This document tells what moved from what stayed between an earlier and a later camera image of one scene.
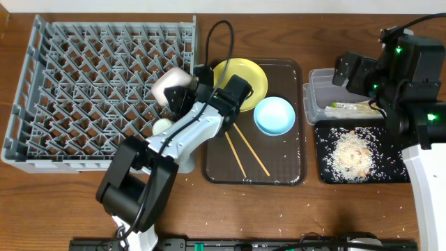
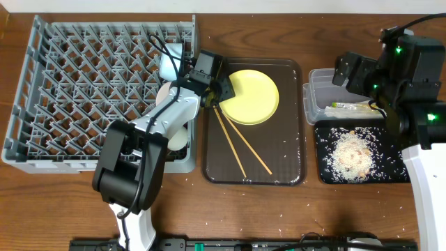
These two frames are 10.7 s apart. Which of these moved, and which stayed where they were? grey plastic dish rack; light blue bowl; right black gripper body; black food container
Moved: light blue bowl
Stayed: grey plastic dish rack; right black gripper body; black food container
